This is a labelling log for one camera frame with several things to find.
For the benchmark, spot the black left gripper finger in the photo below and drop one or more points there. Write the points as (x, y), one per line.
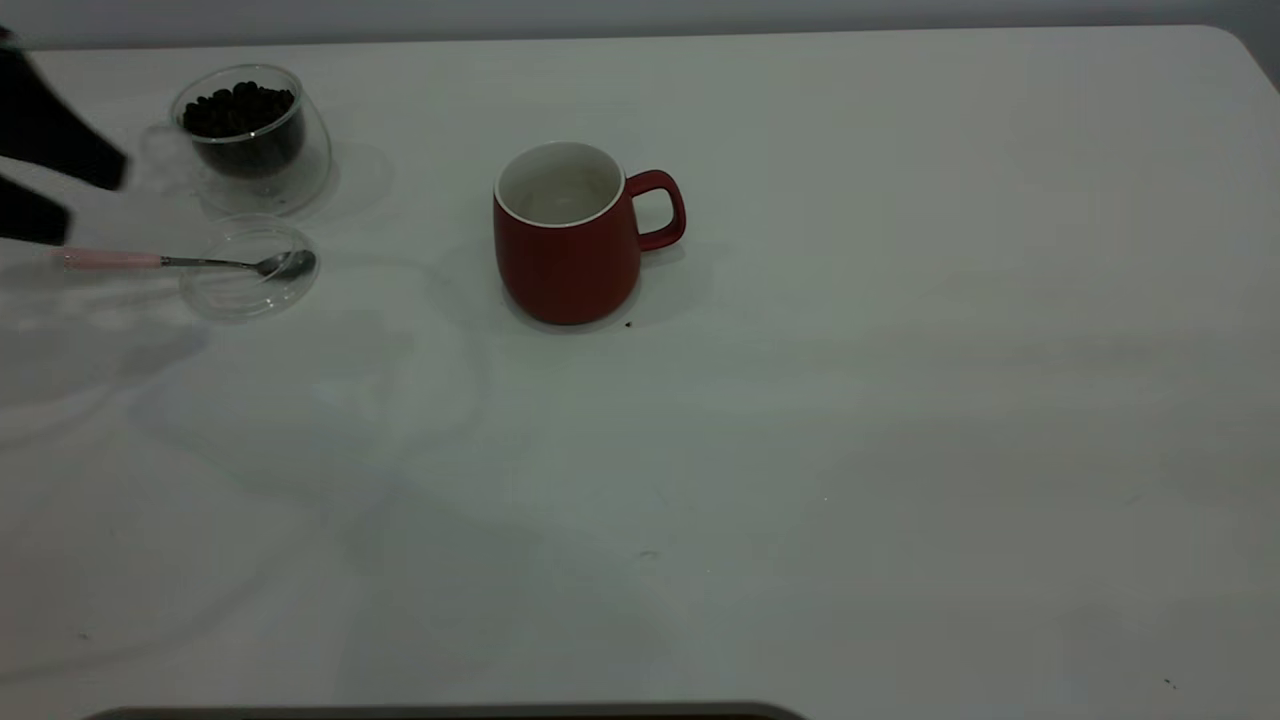
(30, 215)
(40, 130)

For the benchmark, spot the red ceramic mug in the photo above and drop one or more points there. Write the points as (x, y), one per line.
(570, 270)

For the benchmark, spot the dark coffee beans heap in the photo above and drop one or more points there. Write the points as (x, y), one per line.
(240, 120)

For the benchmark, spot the clear glass cup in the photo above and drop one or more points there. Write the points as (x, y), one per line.
(312, 150)

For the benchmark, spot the clear glass saucer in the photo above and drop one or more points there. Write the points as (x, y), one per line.
(250, 300)

